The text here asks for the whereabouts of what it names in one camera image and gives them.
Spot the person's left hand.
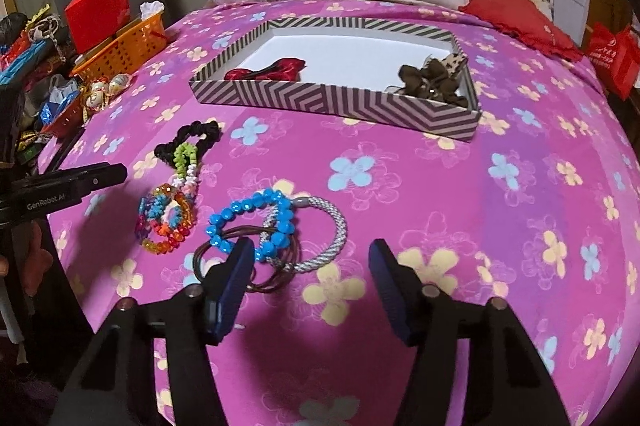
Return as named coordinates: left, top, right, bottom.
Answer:
left=0, top=222, right=54, bottom=279

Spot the silver woven bracelet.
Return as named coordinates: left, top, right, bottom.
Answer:
left=260, top=196, right=348, bottom=274

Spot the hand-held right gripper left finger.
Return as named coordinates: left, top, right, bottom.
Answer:
left=47, top=236, right=257, bottom=426

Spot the striped cardboard box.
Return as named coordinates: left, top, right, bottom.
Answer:
left=189, top=18, right=483, bottom=143

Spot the brown bow hair tie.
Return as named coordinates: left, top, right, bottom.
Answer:
left=397, top=60, right=458, bottom=99

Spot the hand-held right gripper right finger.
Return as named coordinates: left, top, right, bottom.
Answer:
left=368, top=238, right=573, bottom=426

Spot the teal flower bead bracelet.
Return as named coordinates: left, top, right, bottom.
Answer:
left=145, top=193, right=183, bottom=229

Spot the red shopping bag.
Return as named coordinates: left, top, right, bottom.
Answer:
left=582, top=23, right=640, bottom=101

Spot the red paper gift bag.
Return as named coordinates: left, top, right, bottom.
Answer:
left=65, top=0, right=132, bottom=54

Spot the black scrunchie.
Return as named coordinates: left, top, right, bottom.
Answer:
left=154, top=121, right=223, bottom=161

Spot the purple floral blanket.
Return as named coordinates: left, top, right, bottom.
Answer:
left=37, top=0, right=640, bottom=426

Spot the red frilled cushion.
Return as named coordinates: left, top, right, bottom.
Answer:
left=457, top=0, right=583, bottom=61

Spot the brown cord bracelet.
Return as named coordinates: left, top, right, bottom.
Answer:
left=192, top=223, right=303, bottom=294

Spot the blue bead bracelet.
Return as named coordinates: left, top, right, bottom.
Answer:
left=204, top=188, right=299, bottom=263

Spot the green bead bracelet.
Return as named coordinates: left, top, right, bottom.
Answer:
left=172, top=143, right=198, bottom=177

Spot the rainbow bead bracelet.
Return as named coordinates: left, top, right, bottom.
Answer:
left=136, top=185, right=197, bottom=255

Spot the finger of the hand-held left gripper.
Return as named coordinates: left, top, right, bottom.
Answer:
left=60, top=162, right=128, bottom=199

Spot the blue foil wrapper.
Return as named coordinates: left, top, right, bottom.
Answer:
left=42, top=98, right=76, bottom=124

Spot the leopard print bow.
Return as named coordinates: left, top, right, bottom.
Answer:
left=440, top=53, right=468, bottom=79

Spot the small red basket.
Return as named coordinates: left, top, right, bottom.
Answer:
left=40, top=93, right=83, bottom=139

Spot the red bow hair tie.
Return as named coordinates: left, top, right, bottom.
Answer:
left=223, top=58, right=307, bottom=82

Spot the orange plastic basket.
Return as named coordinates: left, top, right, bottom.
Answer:
left=70, top=13, right=168, bottom=81

